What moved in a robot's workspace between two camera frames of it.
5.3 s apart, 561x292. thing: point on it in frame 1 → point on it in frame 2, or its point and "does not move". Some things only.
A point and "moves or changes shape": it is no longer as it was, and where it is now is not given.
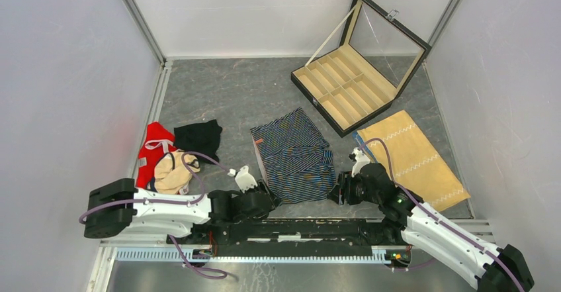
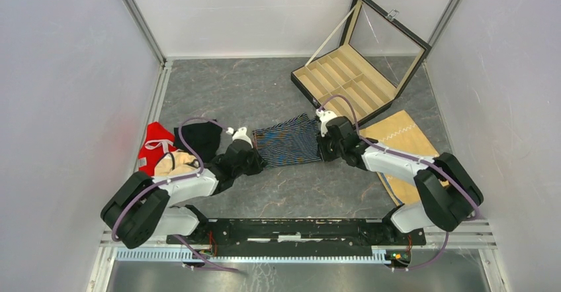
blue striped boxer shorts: x=292 y=157 moves or changes shape
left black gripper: x=262 y=186 → x=258 y=163
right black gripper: x=348 y=182 → x=325 y=155
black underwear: x=202 y=137 does not move
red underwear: x=158 y=142 does not move
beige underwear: x=171 y=174 does not move
